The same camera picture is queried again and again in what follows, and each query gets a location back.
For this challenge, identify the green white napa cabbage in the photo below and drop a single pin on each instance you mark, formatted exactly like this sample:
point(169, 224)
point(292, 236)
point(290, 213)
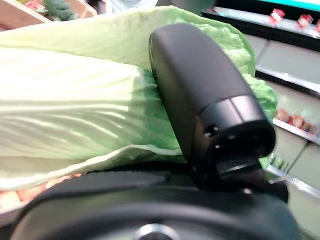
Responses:
point(75, 100)

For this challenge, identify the red packaged item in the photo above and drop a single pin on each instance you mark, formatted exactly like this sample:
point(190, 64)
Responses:
point(276, 15)
point(282, 113)
point(305, 22)
point(298, 121)

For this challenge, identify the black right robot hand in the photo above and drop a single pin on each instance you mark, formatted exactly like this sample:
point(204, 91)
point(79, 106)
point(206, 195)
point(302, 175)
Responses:
point(200, 87)

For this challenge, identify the green broccoli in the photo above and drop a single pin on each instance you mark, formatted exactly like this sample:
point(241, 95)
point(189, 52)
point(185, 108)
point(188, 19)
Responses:
point(58, 8)

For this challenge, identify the dark retail shelf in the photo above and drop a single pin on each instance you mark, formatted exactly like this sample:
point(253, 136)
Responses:
point(287, 57)

